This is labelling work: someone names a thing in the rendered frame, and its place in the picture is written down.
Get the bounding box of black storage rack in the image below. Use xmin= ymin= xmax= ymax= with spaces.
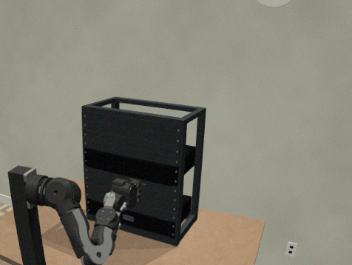
xmin=81 ymin=97 xmax=206 ymax=246

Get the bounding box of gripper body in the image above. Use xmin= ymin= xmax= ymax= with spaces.
xmin=110 ymin=178 xmax=137 ymax=208

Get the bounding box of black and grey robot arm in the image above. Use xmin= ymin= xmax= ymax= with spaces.
xmin=23 ymin=168 xmax=127 ymax=265

